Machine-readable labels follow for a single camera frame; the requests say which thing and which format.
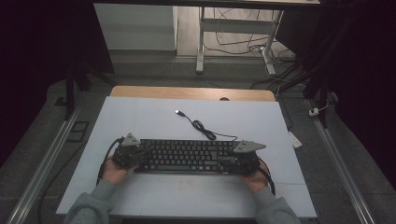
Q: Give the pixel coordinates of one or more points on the dark curtain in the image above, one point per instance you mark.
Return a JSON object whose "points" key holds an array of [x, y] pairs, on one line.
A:
{"points": [[37, 46], [364, 62]]}

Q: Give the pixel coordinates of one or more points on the black stand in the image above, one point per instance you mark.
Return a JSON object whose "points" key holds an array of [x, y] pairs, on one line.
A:
{"points": [[70, 93], [322, 93]]}

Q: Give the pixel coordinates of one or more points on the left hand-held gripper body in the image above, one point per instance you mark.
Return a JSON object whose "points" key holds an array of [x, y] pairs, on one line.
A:
{"points": [[130, 141]]}

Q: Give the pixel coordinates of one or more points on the white table mat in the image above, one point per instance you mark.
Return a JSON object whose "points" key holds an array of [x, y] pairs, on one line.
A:
{"points": [[140, 118]]}

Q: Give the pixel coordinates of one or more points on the aluminium rail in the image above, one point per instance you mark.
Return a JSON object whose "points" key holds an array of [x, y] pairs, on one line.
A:
{"points": [[339, 168], [43, 168]]}

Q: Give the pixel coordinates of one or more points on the white-legged desk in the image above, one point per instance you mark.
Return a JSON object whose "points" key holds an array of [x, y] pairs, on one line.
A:
{"points": [[236, 25]]}

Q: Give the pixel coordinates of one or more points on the black keyboard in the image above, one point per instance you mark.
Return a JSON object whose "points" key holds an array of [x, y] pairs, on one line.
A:
{"points": [[186, 155]]}

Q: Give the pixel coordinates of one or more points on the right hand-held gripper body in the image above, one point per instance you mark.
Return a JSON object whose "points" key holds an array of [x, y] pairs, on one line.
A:
{"points": [[247, 146]]}

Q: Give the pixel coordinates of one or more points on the white cabinet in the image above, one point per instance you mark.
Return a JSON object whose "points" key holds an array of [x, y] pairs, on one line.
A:
{"points": [[134, 28]]}

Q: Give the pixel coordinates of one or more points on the white paper tag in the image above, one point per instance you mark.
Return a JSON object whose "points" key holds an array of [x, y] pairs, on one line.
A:
{"points": [[295, 140]]}

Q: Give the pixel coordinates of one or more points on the small white box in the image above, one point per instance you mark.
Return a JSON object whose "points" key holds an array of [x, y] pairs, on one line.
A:
{"points": [[313, 112]]}

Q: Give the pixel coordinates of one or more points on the person's left hand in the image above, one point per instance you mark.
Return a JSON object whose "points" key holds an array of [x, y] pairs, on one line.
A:
{"points": [[115, 174]]}

